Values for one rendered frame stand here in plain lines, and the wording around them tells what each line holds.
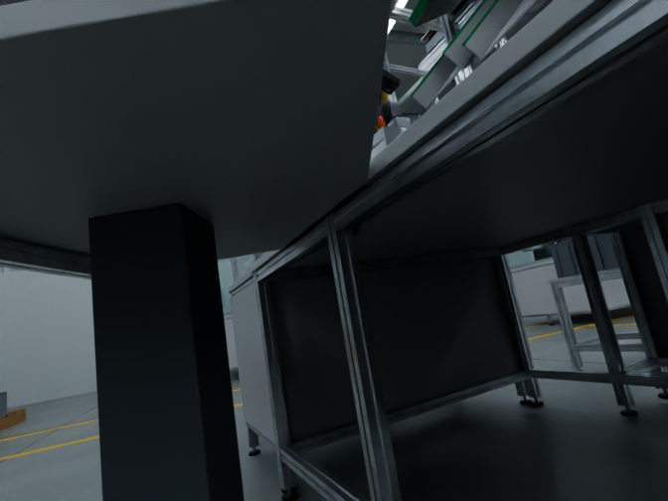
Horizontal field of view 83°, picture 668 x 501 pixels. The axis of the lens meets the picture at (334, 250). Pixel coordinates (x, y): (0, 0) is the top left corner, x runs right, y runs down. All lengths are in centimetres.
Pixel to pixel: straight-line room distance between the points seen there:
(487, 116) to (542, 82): 7
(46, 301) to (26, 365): 119
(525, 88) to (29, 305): 924
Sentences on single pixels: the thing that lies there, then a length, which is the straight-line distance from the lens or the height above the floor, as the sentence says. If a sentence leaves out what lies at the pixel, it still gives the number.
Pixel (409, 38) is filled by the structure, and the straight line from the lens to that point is 731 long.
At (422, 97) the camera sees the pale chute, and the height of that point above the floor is 101.
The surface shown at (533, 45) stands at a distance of 48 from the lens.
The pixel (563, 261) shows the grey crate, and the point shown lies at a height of 72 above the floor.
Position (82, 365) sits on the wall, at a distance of 907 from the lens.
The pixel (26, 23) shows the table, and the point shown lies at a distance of 39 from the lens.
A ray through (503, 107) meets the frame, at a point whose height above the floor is 80.
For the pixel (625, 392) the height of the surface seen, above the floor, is 10.
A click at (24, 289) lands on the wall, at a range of 947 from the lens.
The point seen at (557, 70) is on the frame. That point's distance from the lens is 47.
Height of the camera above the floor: 60
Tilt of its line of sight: 10 degrees up
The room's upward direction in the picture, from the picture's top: 10 degrees counter-clockwise
